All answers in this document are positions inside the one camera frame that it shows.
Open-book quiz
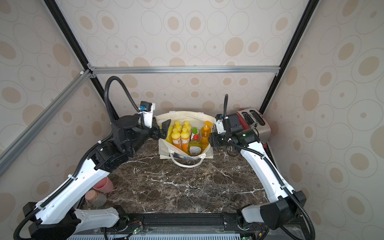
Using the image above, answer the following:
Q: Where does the orange bottle yellow cap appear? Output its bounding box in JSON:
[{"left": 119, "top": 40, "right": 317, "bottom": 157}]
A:
[
  {"left": 181, "top": 128, "right": 190, "bottom": 153},
  {"left": 171, "top": 128, "right": 182, "bottom": 150},
  {"left": 184, "top": 121, "right": 192, "bottom": 135},
  {"left": 174, "top": 121, "right": 183, "bottom": 133}
]

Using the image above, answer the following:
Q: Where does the orange pump dish soap bottle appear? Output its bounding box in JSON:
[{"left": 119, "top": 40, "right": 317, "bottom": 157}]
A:
[{"left": 200, "top": 121, "right": 213, "bottom": 150}]

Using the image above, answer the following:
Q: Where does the yellow-green bottle red cap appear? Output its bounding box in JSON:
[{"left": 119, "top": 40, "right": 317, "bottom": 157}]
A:
[{"left": 188, "top": 135, "right": 203, "bottom": 157}]

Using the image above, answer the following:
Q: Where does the white bottle green cap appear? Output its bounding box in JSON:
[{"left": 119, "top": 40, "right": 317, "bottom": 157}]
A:
[{"left": 191, "top": 128, "right": 199, "bottom": 140}]

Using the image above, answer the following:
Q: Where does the cream starry night tote bag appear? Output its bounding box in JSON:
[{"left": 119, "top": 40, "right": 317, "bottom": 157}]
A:
[{"left": 155, "top": 111, "right": 216, "bottom": 168}]

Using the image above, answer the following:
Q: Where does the yellow pump dish soap bottle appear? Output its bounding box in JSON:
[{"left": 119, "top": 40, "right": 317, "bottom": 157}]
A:
[{"left": 166, "top": 126, "right": 173, "bottom": 144}]

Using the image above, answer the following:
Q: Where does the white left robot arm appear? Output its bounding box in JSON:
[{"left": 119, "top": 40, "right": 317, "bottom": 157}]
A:
[{"left": 13, "top": 114, "right": 171, "bottom": 240}]

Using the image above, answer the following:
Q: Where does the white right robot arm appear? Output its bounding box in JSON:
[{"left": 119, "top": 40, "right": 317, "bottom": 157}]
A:
[{"left": 209, "top": 130, "right": 307, "bottom": 230}]

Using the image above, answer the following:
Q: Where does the red and silver toaster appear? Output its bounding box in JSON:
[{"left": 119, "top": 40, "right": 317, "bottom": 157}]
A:
[{"left": 236, "top": 108, "right": 271, "bottom": 145}]

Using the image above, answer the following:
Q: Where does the pink cup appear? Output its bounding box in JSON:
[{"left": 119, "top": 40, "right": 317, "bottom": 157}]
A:
[{"left": 93, "top": 177, "right": 114, "bottom": 194}]

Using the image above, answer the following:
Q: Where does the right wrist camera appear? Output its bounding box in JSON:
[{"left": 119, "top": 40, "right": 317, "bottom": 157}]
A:
[{"left": 215, "top": 113, "right": 244, "bottom": 135}]

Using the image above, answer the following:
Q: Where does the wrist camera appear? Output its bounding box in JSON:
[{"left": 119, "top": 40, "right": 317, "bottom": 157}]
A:
[
  {"left": 215, "top": 113, "right": 244, "bottom": 135},
  {"left": 140, "top": 101, "right": 156, "bottom": 129}
]

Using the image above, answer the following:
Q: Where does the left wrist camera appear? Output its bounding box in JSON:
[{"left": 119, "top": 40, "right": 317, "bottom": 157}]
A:
[{"left": 140, "top": 101, "right": 156, "bottom": 129}]

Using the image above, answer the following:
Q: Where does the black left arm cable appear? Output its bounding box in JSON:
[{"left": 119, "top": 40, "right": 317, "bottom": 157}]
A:
[{"left": 12, "top": 75, "right": 146, "bottom": 240}]

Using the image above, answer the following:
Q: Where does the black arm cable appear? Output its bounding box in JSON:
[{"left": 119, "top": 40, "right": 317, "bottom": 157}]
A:
[
  {"left": 222, "top": 93, "right": 316, "bottom": 240},
  {"left": 12, "top": 75, "right": 146, "bottom": 240}
]

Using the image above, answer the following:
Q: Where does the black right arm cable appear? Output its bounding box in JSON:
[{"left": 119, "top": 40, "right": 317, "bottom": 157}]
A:
[{"left": 222, "top": 93, "right": 316, "bottom": 240}]

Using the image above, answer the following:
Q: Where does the silver horizontal back rail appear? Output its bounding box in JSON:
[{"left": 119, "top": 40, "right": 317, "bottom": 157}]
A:
[{"left": 88, "top": 66, "right": 280, "bottom": 74}]

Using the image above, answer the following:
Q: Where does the black base frame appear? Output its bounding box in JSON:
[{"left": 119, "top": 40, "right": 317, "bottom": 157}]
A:
[{"left": 69, "top": 213, "right": 290, "bottom": 240}]

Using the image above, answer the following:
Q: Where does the silver left side rail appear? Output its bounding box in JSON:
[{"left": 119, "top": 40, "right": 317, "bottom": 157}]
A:
[{"left": 1, "top": 70, "right": 91, "bottom": 175}]

